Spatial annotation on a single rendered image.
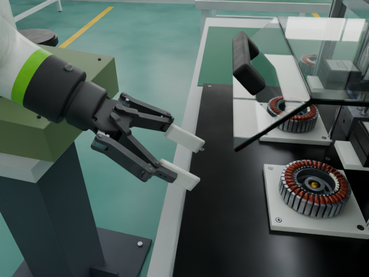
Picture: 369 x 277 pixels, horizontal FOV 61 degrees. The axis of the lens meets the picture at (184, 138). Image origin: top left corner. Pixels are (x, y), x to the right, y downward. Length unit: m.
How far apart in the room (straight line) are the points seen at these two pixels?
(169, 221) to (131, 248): 0.88
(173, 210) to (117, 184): 1.17
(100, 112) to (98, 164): 1.39
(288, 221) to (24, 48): 0.47
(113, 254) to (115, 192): 0.38
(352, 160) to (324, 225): 0.11
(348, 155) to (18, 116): 0.62
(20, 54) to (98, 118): 0.14
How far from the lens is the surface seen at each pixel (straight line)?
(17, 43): 0.51
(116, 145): 0.47
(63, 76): 0.49
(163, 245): 0.54
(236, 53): 0.37
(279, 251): 0.52
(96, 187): 1.75
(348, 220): 0.59
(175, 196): 0.60
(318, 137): 0.75
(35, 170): 0.75
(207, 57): 1.19
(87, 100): 0.49
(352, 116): 0.78
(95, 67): 0.87
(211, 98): 0.87
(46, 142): 0.70
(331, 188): 0.60
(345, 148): 0.56
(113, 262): 1.42
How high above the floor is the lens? 1.19
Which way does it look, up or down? 36 degrees down
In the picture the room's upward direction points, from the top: straight up
